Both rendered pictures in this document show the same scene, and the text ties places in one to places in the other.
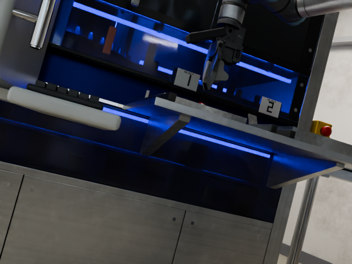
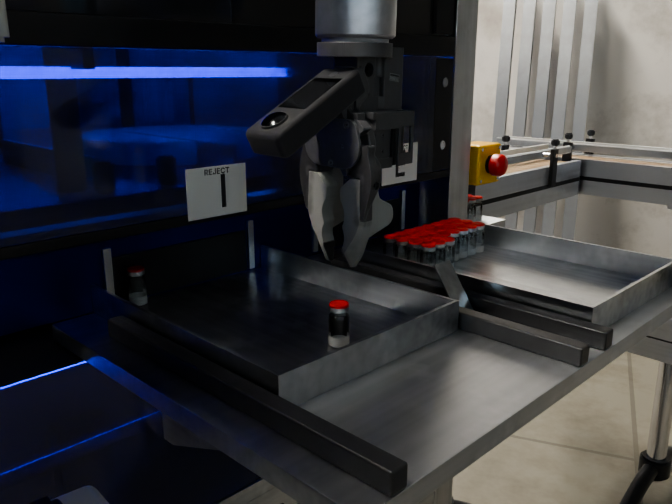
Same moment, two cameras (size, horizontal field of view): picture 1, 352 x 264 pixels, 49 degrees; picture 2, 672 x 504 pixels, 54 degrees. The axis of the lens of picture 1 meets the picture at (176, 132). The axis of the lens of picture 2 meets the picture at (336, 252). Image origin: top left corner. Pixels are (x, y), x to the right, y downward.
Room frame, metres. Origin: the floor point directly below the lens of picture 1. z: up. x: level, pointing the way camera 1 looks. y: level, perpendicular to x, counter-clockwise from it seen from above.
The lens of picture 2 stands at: (0.58, 0.25, 1.16)
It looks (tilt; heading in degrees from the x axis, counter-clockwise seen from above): 15 degrees down; 332
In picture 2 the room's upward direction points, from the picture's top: straight up
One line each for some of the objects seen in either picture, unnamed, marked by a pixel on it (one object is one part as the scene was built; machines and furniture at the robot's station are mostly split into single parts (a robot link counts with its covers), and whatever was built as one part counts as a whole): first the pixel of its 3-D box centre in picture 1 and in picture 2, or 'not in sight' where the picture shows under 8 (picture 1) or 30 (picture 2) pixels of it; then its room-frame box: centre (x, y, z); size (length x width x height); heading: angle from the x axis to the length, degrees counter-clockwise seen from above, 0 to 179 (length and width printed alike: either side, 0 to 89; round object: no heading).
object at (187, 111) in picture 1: (239, 135); (409, 307); (1.22, -0.20, 0.87); 0.70 x 0.48 x 0.02; 107
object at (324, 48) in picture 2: (226, 43); (358, 108); (1.14, -0.08, 1.12); 0.09 x 0.08 x 0.12; 107
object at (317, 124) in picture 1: (318, 131); (473, 162); (1.52, -0.55, 0.99); 0.08 x 0.07 x 0.07; 17
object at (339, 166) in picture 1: (300, 176); not in sight; (1.28, -0.44, 0.79); 0.34 x 0.03 x 0.13; 17
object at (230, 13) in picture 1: (230, 17); (353, 20); (1.14, -0.07, 1.20); 0.08 x 0.08 x 0.05
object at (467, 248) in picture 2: not in sight; (447, 246); (1.33, -0.35, 0.90); 0.18 x 0.02 x 0.05; 107
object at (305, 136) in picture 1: (294, 141); (513, 266); (1.23, -0.38, 0.90); 0.34 x 0.26 x 0.04; 17
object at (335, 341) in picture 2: not in sight; (339, 325); (1.14, -0.05, 0.90); 0.02 x 0.02 x 0.04
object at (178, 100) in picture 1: (186, 112); (268, 306); (1.24, -0.02, 0.90); 0.34 x 0.26 x 0.04; 17
